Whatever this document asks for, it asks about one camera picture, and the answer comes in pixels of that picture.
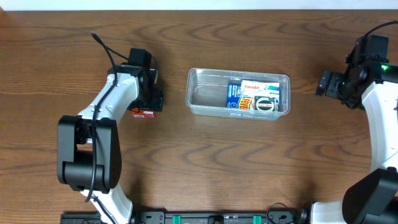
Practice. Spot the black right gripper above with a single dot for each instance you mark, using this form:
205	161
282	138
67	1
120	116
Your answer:
328	84

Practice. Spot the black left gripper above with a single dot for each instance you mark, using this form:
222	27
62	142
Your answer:
154	99

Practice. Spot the red medicine box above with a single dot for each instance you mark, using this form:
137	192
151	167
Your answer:
138	113

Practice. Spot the green round tin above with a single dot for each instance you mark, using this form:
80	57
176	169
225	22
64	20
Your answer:
265	103

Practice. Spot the blue Kool Fever box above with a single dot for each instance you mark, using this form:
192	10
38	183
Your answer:
236	100

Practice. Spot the white Panadol box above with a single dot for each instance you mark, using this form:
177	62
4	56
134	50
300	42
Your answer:
254	88

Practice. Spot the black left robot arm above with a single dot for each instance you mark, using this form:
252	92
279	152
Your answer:
89	158

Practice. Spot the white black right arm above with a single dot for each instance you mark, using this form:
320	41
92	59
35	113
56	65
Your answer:
369	83

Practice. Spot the clear plastic container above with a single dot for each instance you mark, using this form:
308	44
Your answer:
207	93

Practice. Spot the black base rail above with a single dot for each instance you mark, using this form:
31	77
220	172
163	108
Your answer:
273	216

